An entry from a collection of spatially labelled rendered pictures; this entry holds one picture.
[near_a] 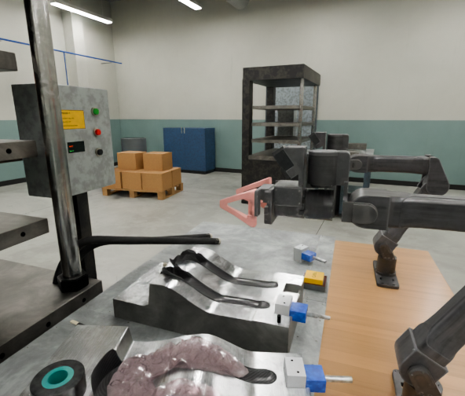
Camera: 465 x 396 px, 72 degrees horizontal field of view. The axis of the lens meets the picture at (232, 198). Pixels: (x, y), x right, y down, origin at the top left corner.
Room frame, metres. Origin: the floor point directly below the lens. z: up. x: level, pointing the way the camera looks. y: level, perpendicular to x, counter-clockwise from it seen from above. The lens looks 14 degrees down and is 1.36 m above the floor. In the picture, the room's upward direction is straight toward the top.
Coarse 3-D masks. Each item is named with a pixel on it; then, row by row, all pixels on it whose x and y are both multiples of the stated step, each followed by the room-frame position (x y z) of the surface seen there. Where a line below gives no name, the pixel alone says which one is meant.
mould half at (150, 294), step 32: (128, 288) 0.86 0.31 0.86; (160, 288) 0.75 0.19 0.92; (192, 288) 0.77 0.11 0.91; (224, 288) 0.82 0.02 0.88; (256, 288) 0.82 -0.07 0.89; (128, 320) 0.79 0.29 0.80; (160, 320) 0.76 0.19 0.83; (192, 320) 0.72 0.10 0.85; (224, 320) 0.69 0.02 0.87; (256, 320) 0.67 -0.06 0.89; (288, 320) 0.67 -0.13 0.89; (288, 352) 0.65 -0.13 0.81
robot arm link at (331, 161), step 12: (312, 156) 0.56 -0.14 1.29; (324, 156) 0.54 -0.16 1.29; (336, 156) 0.54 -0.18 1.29; (348, 156) 0.54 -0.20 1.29; (312, 168) 0.56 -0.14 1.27; (324, 168) 0.54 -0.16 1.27; (336, 168) 0.55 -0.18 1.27; (348, 168) 0.54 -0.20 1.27; (312, 180) 0.55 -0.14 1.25; (324, 180) 0.54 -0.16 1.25; (336, 180) 0.55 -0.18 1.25; (348, 180) 0.54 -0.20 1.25; (348, 192) 0.59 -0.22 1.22; (348, 204) 0.52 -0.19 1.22; (360, 204) 0.51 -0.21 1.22; (372, 204) 0.51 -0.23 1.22; (348, 216) 0.52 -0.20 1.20; (360, 216) 0.50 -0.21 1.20; (372, 216) 0.50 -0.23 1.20
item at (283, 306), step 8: (280, 296) 0.73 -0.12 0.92; (288, 296) 0.73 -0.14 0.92; (280, 304) 0.69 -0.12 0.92; (288, 304) 0.69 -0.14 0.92; (296, 304) 0.71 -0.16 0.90; (304, 304) 0.71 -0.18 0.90; (280, 312) 0.69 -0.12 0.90; (288, 312) 0.68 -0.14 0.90; (296, 312) 0.68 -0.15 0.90; (304, 312) 0.68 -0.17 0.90; (312, 312) 0.69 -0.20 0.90; (296, 320) 0.68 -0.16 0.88; (304, 320) 0.67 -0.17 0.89
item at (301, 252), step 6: (300, 246) 1.20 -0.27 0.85; (306, 246) 1.20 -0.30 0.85; (294, 252) 1.19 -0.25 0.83; (300, 252) 1.17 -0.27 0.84; (306, 252) 1.17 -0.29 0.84; (312, 252) 1.17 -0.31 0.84; (294, 258) 1.19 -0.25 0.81; (300, 258) 1.17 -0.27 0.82; (306, 258) 1.15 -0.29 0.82; (312, 258) 1.15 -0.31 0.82; (318, 258) 1.13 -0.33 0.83
